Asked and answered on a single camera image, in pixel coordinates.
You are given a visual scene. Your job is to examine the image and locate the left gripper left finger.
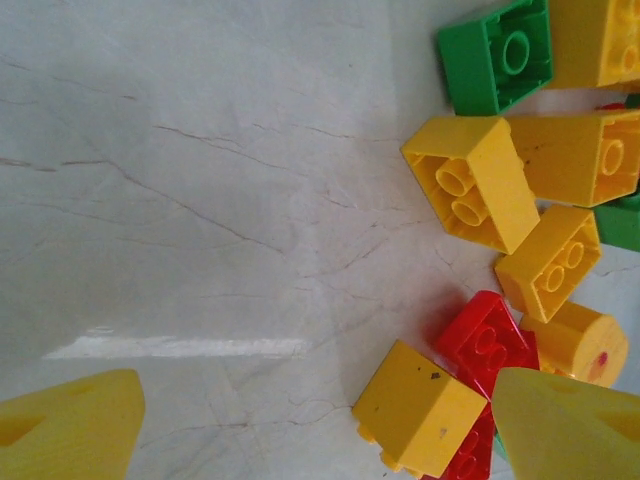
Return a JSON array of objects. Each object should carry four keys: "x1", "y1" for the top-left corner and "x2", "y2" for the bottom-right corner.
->
[{"x1": 0, "y1": 368, "x2": 147, "y2": 480}]

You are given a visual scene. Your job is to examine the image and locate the green lego brick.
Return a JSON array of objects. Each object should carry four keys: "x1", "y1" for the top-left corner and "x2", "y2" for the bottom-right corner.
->
[
  {"x1": 492, "y1": 427, "x2": 511, "y2": 464},
  {"x1": 437, "y1": 0, "x2": 556, "y2": 118},
  {"x1": 593, "y1": 192, "x2": 640, "y2": 249}
]

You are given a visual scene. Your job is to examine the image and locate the yellow round lego piece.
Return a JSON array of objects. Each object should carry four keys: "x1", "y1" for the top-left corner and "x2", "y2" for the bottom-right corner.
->
[{"x1": 519, "y1": 300, "x2": 630, "y2": 389}]

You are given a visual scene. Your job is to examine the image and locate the small yellow lego brick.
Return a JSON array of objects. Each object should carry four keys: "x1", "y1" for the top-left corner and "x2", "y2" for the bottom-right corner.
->
[{"x1": 494, "y1": 204, "x2": 602, "y2": 323}]

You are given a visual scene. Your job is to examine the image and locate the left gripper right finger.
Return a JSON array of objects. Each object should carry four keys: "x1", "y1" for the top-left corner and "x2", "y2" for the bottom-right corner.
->
[{"x1": 491, "y1": 366, "x2": 640, "y2": 480}]

